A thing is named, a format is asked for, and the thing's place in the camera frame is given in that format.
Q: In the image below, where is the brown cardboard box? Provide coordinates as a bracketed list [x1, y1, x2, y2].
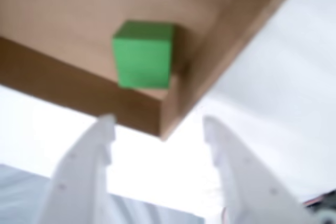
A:
[0, 0, 310, 141]

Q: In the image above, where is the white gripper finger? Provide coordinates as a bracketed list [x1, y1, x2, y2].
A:
[34, 114, 117, 224]
[203, 115, 313, 224]

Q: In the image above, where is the green cube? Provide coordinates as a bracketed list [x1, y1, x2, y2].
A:
[112, 20, 175, 90]

